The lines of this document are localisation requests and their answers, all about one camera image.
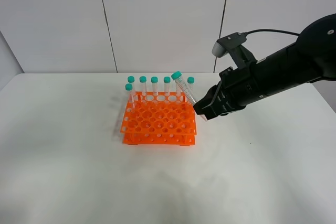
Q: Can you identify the orange plastic test tube rack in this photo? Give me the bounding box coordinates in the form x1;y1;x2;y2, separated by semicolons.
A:
120;91;197;146

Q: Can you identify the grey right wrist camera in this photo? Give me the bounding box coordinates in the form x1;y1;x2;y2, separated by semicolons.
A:
212;32;247;58

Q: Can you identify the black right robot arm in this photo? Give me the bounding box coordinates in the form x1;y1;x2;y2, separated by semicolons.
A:
213;14;335;115

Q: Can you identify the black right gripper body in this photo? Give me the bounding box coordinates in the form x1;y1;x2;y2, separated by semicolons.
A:
216;62;260;115

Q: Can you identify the rightmost back row test tube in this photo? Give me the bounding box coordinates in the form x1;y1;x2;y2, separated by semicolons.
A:
187;77;195;92

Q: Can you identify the from test tube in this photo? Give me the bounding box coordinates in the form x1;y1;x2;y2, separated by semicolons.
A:
163;76;171;97
128;76;135;96
151;76;158;97
139;76;147;98

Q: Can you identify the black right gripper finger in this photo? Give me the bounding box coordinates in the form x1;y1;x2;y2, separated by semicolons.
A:
193;85;223;120

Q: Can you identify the black right camera cable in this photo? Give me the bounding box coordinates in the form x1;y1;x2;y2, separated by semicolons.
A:
246;29;300;37

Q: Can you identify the clear test tube green cap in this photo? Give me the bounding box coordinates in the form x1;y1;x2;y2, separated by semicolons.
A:
171;71;197;106

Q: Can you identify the second row left test tube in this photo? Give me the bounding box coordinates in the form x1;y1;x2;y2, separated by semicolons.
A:
125;83;135;109

